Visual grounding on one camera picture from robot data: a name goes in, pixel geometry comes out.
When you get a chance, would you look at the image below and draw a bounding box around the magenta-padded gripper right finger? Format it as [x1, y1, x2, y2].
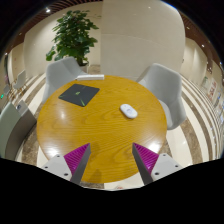
[132, 143, 184, 185]

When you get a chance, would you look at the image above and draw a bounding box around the small white chair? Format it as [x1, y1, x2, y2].
[13, 69, 28, 91]

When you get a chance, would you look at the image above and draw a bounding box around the white power strip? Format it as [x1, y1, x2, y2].
[75, 74, 105, 81]

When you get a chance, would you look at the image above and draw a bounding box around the dark grey mouse pad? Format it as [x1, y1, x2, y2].
[58, 83, 101, 108]

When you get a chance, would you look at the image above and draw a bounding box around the light grey shell chair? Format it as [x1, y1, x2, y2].
[41, 56, 88, 104]
[136, 62, 188, 131]

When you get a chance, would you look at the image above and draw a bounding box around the grey-green armchair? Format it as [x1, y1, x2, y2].
[0, 99, 38, 161]

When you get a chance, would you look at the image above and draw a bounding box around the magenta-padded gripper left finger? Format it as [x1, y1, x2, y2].
[41, 143, 92, 185]

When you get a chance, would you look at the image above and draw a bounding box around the green potted plant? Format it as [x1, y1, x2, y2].
[45, 9, 100, 73]

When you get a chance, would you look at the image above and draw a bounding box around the white cartoon-print computer mouse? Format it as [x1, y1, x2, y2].
[119, 103, 139, 120]

